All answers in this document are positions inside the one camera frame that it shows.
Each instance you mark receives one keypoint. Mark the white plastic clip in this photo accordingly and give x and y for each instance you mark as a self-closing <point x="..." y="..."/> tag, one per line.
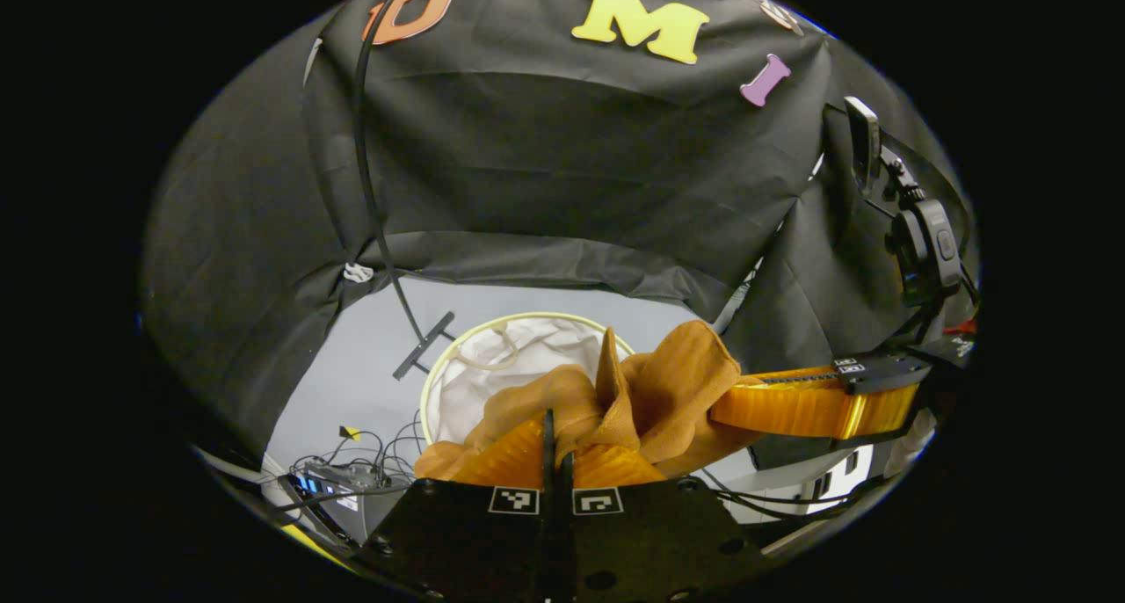
<point x="358" y="272"/>

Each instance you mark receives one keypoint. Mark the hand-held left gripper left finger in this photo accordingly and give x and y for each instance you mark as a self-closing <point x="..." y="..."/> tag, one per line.
<point x="466" y="541"/>

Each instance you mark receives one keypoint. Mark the black clothes rack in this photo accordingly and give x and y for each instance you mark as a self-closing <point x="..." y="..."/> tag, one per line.
<point x="359" y="146"/>

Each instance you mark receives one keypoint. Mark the grey electronic box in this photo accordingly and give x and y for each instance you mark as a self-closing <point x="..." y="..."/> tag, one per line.
<point x="347" y="484"/>

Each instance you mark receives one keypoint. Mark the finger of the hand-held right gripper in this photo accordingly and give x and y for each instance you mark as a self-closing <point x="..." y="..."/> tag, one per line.
<point x="888" y="360"/>
<point x="809" y="405"/>

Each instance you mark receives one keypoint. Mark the brown shirt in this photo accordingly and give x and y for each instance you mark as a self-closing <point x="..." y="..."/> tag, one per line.
<point x="677" y="383"/>

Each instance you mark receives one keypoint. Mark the yellow floor tape piece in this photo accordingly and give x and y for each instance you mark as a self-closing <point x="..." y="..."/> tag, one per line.
<point x="350" y="432"/>

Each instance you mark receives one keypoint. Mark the white laundry hamper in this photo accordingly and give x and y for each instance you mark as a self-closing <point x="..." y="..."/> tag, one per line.
<point x="492" y="383"/>

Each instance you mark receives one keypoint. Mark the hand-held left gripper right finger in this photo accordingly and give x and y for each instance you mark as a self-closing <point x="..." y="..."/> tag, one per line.
<point x="650" y="533"/>

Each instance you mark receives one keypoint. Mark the black backdrop cloth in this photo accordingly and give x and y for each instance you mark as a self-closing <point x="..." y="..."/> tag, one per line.
<point x="571" y="163"/>

